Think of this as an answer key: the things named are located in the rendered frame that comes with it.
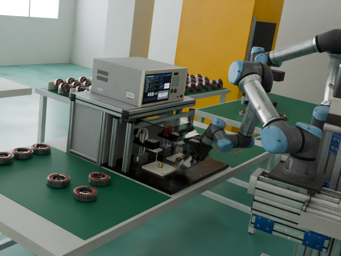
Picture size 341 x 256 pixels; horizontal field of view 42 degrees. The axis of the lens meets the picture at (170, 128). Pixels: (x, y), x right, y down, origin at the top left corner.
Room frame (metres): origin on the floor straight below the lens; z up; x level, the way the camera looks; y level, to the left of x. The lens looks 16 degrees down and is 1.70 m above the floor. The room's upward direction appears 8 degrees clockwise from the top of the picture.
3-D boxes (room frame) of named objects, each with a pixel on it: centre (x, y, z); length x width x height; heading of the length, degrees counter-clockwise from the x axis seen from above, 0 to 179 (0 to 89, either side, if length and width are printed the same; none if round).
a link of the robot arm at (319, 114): (2.34, -0.81, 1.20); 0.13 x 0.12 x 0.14; 148
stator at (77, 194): (1.94, 0.36, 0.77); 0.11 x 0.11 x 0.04
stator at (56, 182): (2.04, 0.52, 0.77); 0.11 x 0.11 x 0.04
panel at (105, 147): (2.63, 0.18, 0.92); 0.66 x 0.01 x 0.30; 147
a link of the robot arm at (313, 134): (1.88, -0.59, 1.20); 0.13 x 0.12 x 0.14; 116
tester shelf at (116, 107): (2.66, 0.23, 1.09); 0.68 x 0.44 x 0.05; 147
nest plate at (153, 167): (2.39, 0.03, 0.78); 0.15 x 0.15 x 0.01; 57
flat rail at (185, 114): (2.54, 0.05, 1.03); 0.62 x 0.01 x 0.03; 147
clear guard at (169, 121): (2.38, 0.04, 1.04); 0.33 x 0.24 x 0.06; 57
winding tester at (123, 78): (2.67, 0.23, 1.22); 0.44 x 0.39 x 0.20; 147
